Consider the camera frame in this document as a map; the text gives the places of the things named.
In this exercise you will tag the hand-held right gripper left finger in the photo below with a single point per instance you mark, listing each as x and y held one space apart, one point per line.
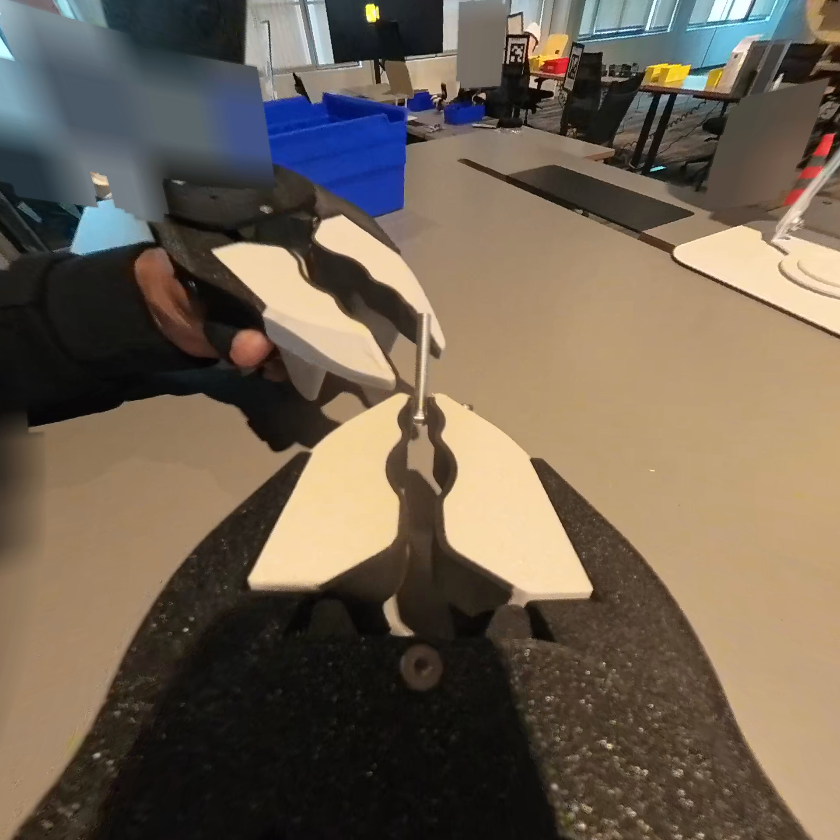
328 512

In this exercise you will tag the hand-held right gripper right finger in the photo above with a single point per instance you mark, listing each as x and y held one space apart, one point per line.
512 512

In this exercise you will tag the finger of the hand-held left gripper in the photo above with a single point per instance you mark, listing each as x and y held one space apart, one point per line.
380 256
295 308

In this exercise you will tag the metal bolt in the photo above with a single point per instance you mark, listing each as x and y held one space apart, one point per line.
421 354

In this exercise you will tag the person's left hand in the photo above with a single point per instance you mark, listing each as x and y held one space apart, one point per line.
164 308

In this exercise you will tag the blue plastic tote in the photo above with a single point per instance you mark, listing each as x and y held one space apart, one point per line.
341 164

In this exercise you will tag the small blue bin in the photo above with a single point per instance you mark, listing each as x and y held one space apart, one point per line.
420 102
464 113

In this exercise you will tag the beige board on stand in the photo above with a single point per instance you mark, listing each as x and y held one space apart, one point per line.
398 79

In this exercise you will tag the black office chair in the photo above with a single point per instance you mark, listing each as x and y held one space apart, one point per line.
604 105
522 92

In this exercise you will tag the black TV monitor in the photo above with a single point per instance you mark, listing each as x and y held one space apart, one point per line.
407 33

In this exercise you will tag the black table mat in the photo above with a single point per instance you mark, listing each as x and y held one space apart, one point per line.
604 197

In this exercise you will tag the fiducial tag sign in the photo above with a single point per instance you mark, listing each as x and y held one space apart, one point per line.
517 49
577 65

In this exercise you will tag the yellow plastic bin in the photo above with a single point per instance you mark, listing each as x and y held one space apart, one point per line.
668 74
715 79
548 64

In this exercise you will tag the white base board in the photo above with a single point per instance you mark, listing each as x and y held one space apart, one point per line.
728 262

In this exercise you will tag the wooden top office desk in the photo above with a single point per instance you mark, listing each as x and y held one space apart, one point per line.
689 90

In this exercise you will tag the round clear disc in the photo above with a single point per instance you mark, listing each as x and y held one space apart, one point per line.
817 269

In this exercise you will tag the clear acrylic stand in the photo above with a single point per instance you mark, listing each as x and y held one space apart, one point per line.
791 223

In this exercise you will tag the white box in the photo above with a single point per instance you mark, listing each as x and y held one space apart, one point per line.
747 62

